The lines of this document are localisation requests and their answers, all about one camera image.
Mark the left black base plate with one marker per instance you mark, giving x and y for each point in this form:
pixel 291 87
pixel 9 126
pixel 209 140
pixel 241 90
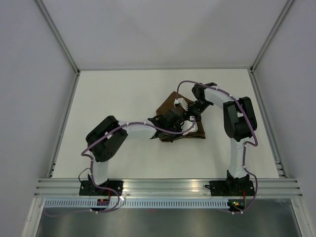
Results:
pixel 88 189

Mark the left aluminium frame post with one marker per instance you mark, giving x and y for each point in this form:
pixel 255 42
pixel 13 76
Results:
pixel 56 34

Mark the brown cloth napkin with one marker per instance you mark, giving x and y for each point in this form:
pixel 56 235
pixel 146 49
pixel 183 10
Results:
pixel 169 104

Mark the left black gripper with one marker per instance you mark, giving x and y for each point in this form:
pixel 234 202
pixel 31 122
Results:
pixel 179 125

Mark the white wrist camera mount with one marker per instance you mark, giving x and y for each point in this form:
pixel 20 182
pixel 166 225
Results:
pixel 189 126
pixel 181 102

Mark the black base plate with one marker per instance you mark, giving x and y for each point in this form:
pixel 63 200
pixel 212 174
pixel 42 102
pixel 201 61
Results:
pixel 223 189
pixel 88 189

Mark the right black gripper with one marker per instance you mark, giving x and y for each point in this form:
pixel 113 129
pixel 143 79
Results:
pixel 188 113

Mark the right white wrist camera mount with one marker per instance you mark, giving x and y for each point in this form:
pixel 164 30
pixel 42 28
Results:
pixel 181 102

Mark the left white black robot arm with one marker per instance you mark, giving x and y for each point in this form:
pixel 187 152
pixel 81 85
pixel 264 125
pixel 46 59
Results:
pixel 106 138

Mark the right aluminium frame post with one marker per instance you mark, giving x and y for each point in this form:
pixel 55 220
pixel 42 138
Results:
pixel 272 33

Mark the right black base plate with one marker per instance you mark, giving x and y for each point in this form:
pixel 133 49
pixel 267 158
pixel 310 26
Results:
pixel 223 189

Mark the aluminium mounting rail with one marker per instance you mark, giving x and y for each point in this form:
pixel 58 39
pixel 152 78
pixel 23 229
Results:
pixel 166 188

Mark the white slotted cable duct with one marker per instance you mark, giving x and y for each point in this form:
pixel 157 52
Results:
pixel 138 203

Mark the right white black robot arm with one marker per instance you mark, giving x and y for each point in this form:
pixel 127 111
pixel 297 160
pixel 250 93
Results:
pixel 239 124

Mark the aluminium frame post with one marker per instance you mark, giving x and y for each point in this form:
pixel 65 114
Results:
pixel 56 34
pixel 272 33

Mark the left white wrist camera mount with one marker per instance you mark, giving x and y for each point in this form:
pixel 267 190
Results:
pixel 189 126

